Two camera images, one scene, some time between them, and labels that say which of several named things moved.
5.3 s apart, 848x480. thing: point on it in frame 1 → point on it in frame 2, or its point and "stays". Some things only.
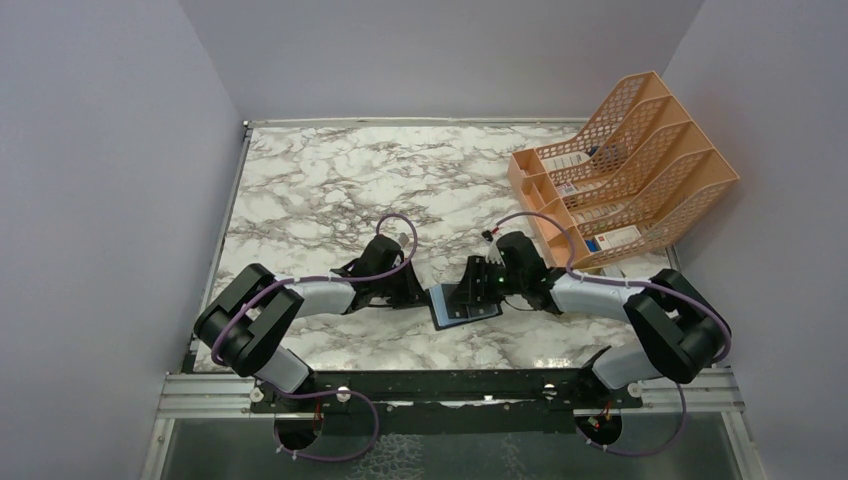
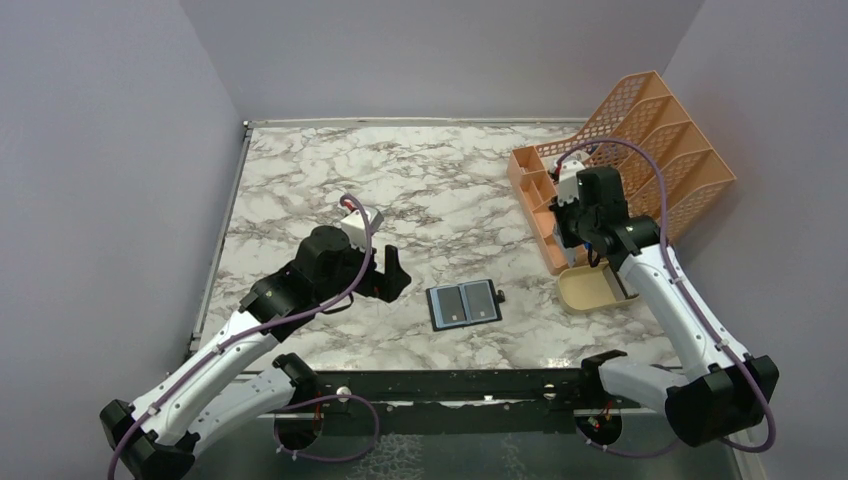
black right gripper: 471,291 → 568,239
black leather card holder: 443,315 stays
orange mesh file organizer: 629,184 stays
